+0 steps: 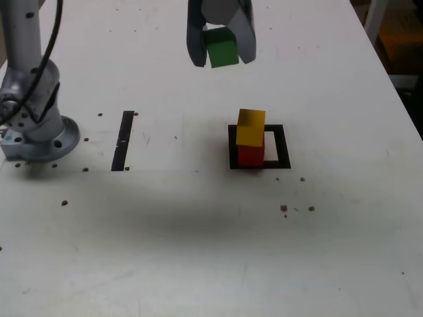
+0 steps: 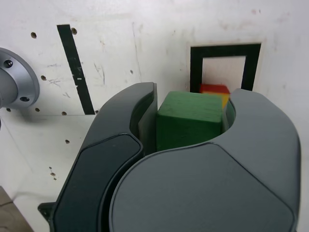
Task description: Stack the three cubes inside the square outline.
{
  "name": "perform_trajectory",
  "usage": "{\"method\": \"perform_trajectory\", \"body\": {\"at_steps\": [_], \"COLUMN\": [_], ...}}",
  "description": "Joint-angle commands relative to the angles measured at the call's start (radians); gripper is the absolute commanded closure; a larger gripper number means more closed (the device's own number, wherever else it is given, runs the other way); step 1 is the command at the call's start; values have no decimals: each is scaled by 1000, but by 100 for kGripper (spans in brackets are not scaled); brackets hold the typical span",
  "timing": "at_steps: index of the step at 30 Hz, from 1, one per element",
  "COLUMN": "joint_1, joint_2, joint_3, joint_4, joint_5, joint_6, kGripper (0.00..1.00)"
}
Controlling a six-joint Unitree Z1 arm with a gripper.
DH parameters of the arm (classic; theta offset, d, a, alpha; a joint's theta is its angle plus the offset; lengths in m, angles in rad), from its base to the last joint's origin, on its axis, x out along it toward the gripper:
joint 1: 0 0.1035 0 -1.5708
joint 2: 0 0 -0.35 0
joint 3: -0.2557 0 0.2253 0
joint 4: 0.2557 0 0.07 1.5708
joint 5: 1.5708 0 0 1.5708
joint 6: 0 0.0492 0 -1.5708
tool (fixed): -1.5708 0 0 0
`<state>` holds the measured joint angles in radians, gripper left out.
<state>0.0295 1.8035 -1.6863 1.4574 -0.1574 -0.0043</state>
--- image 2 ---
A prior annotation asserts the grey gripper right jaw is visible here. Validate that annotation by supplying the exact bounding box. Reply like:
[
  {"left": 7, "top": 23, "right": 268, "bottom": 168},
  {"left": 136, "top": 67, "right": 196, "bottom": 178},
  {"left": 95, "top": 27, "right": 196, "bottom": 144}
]
[{"left": 108, "top": 88, "right": 302, "bottom": 232}]

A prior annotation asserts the green cube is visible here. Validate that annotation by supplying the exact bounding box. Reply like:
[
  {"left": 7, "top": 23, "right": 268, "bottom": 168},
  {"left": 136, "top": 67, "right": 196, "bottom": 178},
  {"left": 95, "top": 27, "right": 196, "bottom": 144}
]
[{"left": 156, "top": 91, "right": 224, "bottom": 152}]

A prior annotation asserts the red cube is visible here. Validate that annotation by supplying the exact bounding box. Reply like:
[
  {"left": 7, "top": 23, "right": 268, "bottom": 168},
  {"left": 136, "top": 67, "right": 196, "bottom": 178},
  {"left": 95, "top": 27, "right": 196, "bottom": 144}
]
[{"left": 199, "top": 83, "right": 230, "bottom": 94}]

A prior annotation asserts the black tape square outline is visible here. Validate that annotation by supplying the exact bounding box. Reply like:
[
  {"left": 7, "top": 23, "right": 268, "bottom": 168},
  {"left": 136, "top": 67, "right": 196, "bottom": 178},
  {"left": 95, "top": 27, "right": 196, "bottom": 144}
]
[{"left": 190, "top": 43, "right": 262, "bottom": 94}]

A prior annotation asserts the yellow cube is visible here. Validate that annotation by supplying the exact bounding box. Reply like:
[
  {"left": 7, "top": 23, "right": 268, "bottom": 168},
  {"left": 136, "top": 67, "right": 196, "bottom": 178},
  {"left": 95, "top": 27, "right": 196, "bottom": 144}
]
[{"left": 202, "top": 92, "right": 231, "bottom": 109}]

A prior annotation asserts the black tape strip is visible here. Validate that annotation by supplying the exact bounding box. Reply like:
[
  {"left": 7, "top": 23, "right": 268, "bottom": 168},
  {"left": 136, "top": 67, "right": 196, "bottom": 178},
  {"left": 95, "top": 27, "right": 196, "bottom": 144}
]
[{"left": 56, "top": 24, "right": 95, "bottom": 115}]

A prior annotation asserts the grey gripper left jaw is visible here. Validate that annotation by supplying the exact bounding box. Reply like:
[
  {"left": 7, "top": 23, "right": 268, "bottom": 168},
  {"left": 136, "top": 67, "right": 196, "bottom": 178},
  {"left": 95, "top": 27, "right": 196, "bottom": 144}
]
[{"left": 49, "top": 82, "right": 159, "bottom": 232}]

